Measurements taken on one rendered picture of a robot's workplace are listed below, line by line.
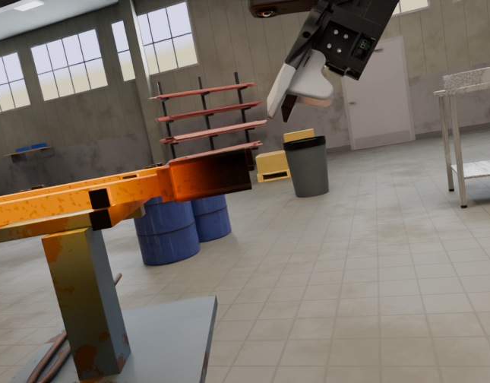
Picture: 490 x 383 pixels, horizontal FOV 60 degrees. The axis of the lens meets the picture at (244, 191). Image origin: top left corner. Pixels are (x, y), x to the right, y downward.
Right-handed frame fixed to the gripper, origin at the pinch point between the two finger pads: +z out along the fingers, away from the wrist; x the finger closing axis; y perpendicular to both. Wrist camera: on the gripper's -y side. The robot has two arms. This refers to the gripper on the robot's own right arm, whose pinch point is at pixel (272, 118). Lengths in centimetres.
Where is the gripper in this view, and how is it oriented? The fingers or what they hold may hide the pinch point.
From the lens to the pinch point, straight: 52.8
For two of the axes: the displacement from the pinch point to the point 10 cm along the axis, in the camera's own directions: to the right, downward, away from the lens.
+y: 8.8, 4.5, -1.2
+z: -4.3, 8.8, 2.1
